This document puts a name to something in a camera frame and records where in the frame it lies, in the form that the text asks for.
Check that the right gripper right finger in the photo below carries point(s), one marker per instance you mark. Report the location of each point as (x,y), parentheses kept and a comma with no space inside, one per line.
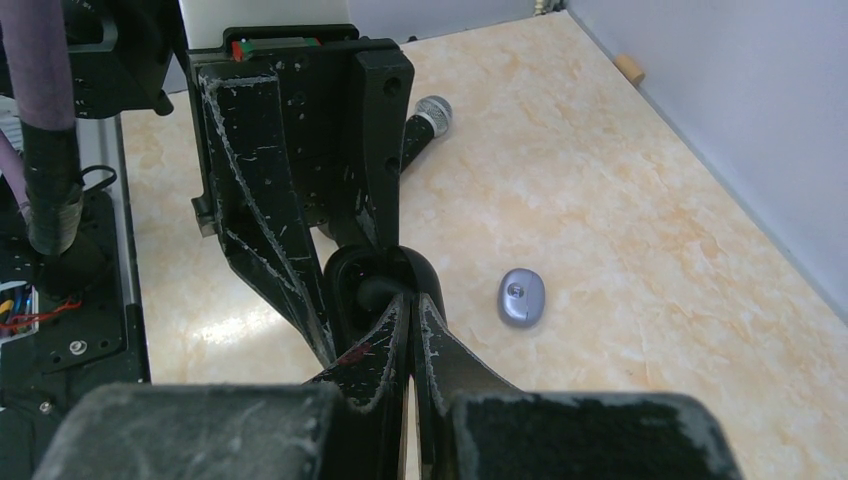
(474,424)

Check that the purple earbud charging case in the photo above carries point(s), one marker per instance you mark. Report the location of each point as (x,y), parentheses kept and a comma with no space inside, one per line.
(521,298)

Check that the small cork piece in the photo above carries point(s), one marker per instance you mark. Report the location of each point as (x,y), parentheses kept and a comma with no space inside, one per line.
(630,69)

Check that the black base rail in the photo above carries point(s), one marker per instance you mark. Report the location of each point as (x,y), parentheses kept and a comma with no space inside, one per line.
(72,323)

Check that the black earbud charging case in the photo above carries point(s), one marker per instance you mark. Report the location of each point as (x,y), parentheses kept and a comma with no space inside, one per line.
(360,283)

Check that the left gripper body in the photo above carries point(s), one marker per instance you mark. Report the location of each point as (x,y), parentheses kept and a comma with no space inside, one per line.
(313,64)

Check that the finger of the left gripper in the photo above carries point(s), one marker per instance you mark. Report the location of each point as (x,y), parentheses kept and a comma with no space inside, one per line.
(259,216)
(367,208)

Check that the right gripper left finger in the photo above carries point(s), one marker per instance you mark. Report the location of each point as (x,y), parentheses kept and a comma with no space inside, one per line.
(345,423)

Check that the black rectangular bar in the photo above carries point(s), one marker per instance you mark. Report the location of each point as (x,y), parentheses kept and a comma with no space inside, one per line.
(431,119)

